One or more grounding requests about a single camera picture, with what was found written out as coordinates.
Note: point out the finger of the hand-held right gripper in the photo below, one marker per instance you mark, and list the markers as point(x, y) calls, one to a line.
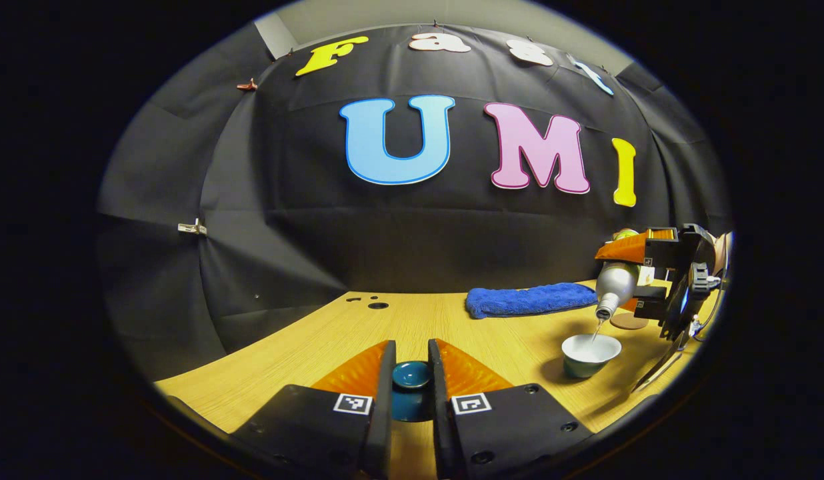
point(652, 300)
point(628, 248)

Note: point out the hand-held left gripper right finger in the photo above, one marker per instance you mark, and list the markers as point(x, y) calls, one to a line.
point(440, 426)

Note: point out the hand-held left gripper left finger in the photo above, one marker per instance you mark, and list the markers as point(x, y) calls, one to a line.
point(384, 426)

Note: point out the round brown coaster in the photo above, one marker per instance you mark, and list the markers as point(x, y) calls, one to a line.
point(626, 324)

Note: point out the green label silver water bottle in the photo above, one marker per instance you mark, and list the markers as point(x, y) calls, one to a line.
point(615, 283)

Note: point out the teal teacup lid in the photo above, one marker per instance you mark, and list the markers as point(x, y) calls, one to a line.
point(412, 376)

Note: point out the white and green teacup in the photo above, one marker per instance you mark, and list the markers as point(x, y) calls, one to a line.
point(582, 366)

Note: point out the blue towel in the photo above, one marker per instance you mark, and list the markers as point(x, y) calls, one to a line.
point(528, 300)

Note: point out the black backdrop cloth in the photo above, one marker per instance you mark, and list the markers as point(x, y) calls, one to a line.
point(385, 233)

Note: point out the white cloth clip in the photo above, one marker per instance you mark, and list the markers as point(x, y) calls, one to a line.
point(192, 227)

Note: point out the red cloth clip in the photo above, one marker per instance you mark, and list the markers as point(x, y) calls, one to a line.
point(246, 85)

